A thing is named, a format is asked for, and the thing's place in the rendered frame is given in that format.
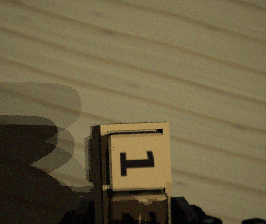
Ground tan wooden cube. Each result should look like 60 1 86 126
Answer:
111 189 168 224
108 131 166 191

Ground tan shallow rectangular tray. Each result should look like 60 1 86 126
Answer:
100 122 172 224

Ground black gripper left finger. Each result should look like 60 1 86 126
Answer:
57 201 95 224

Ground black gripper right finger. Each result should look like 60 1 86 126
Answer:
171 197 266 224

